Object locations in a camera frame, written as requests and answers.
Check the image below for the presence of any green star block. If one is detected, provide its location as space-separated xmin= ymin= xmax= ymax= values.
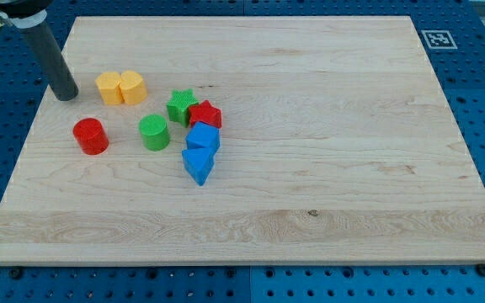
xmin=167 ymin=88 xmax=199 ymax=127

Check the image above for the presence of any blue cube block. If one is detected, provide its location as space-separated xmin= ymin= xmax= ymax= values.
xmin=186 ymin=122 xmax=220 ymax=152

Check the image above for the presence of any green cylinder block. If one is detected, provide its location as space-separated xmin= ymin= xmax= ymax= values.
xmin=138 ymin=114 xmax=170 ymax=151

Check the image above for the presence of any red star block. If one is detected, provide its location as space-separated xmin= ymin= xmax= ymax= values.
xmin=189 ymin=99 xmax=222 ymax=129

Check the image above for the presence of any yellow hexagon block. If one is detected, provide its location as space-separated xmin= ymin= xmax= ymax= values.
xmin=95 ymin=72 xmax=124 ymax=105

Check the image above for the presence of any yellow heart block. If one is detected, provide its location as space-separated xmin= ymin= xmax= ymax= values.
xmin=120 ymin=70 xmax=148 ymax=105

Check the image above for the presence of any light wooden board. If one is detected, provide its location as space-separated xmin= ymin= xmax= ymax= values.
xmin=0 ymin=16 xmax=485 ymax=267

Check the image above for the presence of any red cylinder block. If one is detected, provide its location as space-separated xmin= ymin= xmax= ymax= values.
xmin=72 ymin=118 xmax=109 ymax=155

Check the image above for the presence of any blue triangle block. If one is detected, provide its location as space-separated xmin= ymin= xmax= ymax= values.
xmin=182 ymin=147 xmax=215 ymax=186

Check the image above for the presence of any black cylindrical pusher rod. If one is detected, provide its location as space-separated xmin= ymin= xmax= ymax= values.
xmin=16 ymin=19 xmax=78 ymax=101

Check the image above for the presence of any white fiducial marker tag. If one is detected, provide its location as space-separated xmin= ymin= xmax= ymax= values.
xmin=421 ymin=29 xmax=457 ymax=50

